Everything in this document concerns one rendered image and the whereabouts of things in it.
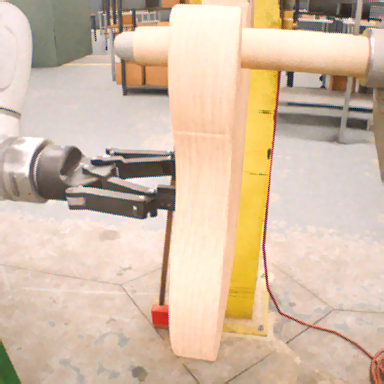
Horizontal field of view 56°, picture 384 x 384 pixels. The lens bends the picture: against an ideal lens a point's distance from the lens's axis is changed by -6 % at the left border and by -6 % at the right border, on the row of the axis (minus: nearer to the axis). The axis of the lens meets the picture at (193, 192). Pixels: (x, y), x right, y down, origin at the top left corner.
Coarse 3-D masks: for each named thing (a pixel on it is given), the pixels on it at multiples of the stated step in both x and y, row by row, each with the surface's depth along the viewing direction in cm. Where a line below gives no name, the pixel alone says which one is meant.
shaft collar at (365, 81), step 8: (368, 32) 26; (376, 32) 25; (368, 40) 26; (376, 40) 25; (376, 48) 25; (376, 56) 25; (368, 64) 26; (376, 64) 25; (368, 72) 26; (376, 72) 26; (360, 80) 28; (368, 80) 27; (376, 80) 26
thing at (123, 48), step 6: (120, 36) 29; (126, 36) 29; (132, 36) 29; (114, 42) 30; (120, 42) 29; (126, 42) 29; (132, 42) 29; (114, 48) 30; (120, 48) 29; (126, 48) 29; (132, 48) 29; (120, 54) 30; (126, 54) 30; (132, 54) 30; (126, 60) 31; (132, 60) 30
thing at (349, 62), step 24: (144, 48) 29; (168, 48) 28; (264, 48) 27; (288, 48) 27; (312, 48) 26; (336, 48) 26; (360, 48) 26; (312, 72) 28; (336, 72) 27; (360, 72) 27
